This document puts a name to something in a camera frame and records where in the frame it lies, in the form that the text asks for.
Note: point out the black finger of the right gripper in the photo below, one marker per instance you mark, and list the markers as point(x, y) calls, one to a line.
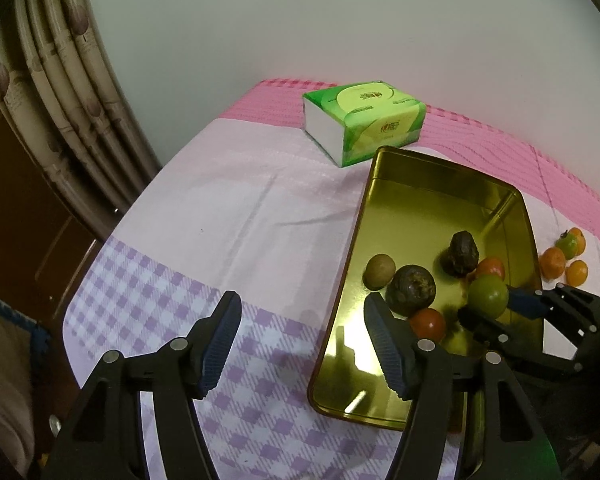
point(531, 304)
point(489, 335)

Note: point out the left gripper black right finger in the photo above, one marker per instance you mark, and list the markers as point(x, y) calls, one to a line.
point(502, 437)

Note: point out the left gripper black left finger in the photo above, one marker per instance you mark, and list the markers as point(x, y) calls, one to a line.
point(103, 437)

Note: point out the green tomato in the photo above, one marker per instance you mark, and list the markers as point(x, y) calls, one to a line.
point(489, 295)

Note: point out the orange tangerine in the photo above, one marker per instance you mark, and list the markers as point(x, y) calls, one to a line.
point(577, 273)
point(552, 263)
point(580, 240)

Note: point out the gold metal tin tray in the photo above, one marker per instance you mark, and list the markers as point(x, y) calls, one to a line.
point(411, 207)

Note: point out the red orange tomato back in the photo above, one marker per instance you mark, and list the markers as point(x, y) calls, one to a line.
point(492, 266)

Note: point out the red tomato front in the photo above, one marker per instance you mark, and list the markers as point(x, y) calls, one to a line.
point(428, 324)

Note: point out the green tangerine on cloth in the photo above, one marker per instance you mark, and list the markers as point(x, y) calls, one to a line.
point(568, 243)

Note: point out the dark wrinkled avocado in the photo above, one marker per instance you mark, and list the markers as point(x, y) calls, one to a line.
point(461, 257)

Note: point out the dark round passion fruit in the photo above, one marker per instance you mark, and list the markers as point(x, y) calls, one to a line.
point(412, 289)

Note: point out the blue-edged cushion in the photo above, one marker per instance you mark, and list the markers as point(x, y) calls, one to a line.
point(23, 424)

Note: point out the brown kiwi fruit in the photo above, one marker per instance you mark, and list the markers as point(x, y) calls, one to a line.
point(379, 271)

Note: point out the dark wooden cabinet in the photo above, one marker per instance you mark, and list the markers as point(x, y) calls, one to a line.
point(44, 251)

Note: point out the green tissue pack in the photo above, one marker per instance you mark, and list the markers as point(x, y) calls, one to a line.
point(349, 123)

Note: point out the pink purple checkered tablecloth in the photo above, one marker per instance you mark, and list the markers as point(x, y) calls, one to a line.
point(251, 204)

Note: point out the beige patterned curtain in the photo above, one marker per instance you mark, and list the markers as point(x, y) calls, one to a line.
point(59, 95)

